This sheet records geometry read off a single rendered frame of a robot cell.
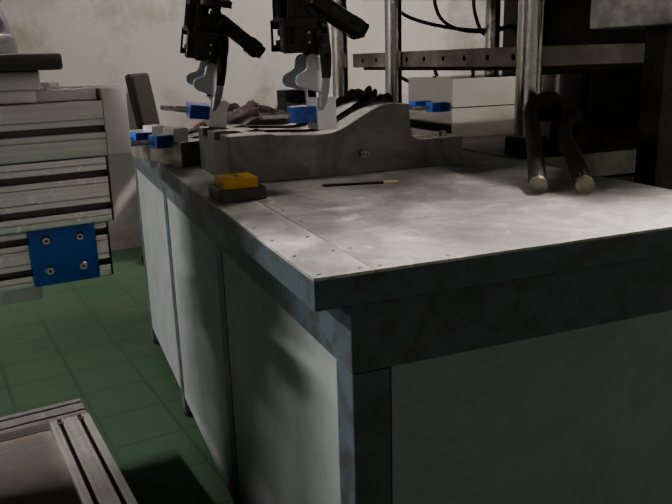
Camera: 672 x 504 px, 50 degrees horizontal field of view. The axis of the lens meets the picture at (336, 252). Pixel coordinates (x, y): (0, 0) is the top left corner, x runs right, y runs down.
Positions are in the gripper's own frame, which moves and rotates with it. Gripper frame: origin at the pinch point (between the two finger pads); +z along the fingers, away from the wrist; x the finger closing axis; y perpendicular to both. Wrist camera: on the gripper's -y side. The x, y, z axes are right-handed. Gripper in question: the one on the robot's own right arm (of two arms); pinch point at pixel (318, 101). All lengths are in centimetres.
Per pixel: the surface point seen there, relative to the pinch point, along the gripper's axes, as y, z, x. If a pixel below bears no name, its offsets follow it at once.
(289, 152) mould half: 2.5, 9.8, -10.0
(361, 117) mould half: -12.6, 4.0, -10.0
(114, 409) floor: 35, 95, -93
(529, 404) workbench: -9, 37, 50
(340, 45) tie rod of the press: -62, -12, -138
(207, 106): 13.9, 1.4, -26.8
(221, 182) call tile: 19.3, 12.0, 4.6
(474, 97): -73, 5, -64
